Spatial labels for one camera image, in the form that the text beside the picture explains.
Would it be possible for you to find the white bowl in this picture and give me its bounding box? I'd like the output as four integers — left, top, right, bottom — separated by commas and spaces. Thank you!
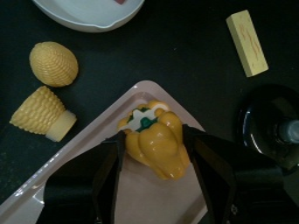
32, 0, 146, 33

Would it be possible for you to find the pink toy stove tray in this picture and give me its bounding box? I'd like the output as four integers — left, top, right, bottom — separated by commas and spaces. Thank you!
0, 80, 208, 224

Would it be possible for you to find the yellow wooden block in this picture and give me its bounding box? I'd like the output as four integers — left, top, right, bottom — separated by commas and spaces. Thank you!
226, 9, 270, 78

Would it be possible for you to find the yellow toy bell pepper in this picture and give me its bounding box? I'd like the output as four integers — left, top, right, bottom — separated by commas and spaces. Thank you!
116, 100, 192, 181

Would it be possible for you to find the yellow toy corn base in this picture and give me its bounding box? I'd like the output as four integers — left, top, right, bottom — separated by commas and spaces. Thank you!
8, 85, 79, 143

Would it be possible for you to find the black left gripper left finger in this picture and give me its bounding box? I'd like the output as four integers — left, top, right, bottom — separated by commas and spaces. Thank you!
91, 129, 127, 224

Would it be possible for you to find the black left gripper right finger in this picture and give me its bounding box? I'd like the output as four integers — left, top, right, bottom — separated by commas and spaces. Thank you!
182, 123, 238, 224

